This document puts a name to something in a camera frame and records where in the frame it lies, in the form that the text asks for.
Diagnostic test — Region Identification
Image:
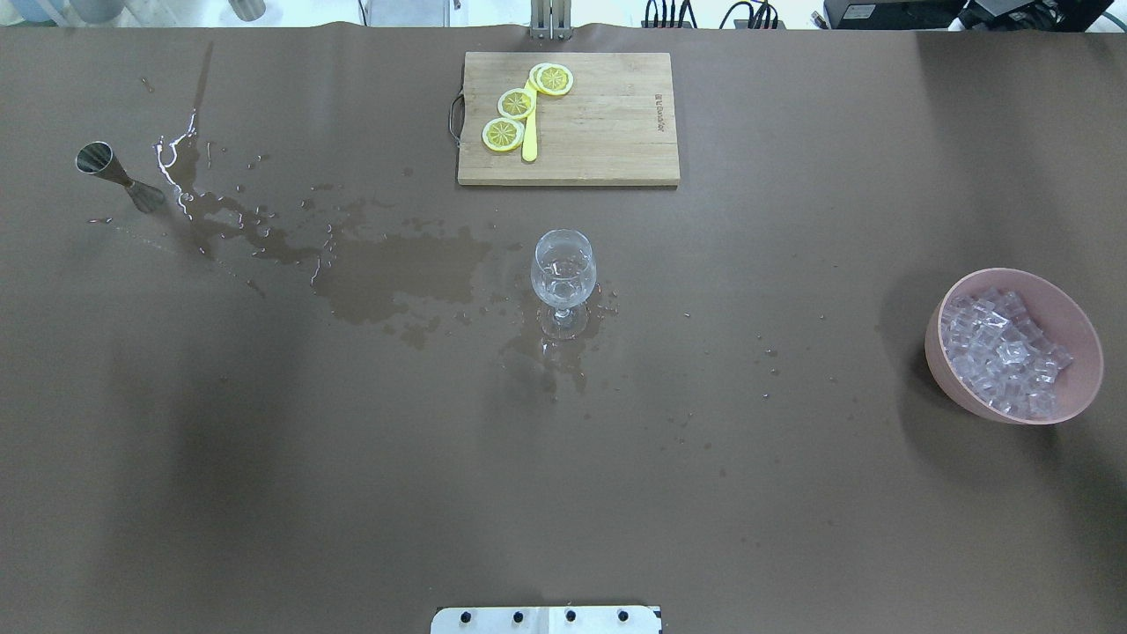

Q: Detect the clear wine glass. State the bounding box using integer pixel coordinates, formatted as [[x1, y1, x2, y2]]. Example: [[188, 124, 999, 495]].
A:
[[530, 229, 597, 341]]

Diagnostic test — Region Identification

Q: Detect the far lemon slice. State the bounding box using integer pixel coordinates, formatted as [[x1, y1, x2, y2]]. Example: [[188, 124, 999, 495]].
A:
[[529, 62, 575, 96]]

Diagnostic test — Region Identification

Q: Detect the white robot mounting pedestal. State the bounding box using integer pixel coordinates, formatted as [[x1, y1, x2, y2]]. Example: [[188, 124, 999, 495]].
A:
[[431, 605, 665, 633]]

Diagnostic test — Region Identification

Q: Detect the pink bowl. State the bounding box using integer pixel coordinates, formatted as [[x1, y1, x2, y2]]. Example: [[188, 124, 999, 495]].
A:
[[923, 268, 1104, 425]]

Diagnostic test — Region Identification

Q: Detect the middle lemon slice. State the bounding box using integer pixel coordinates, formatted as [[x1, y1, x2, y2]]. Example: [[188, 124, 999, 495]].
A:
[[497, 87, 538, 122]]

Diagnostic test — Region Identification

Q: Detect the lemon slice near handle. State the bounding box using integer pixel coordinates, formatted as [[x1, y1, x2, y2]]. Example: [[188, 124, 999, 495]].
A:
[[482, 117, 525, 152]]

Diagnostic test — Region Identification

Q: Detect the aluminium frame post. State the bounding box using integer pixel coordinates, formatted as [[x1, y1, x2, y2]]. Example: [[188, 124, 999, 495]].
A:
[[529, 0, 574, 41]]

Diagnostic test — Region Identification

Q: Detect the yellow plastic knife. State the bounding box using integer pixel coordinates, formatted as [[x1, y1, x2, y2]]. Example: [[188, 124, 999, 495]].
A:
[[520, 78, 540, 164]]

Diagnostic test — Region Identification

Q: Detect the pile of clear ice cubes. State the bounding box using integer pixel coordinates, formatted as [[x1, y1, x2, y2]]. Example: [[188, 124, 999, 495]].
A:
[[940, 286, 1074, 420]]

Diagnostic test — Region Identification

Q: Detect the steel double jigger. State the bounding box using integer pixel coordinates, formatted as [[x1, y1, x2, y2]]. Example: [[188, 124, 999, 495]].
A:
[[74, 141, 166, 214]]

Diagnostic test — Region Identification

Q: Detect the wooden cutting board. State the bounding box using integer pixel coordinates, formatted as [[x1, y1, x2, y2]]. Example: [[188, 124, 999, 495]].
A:
[[456, 52, 681, 186]]

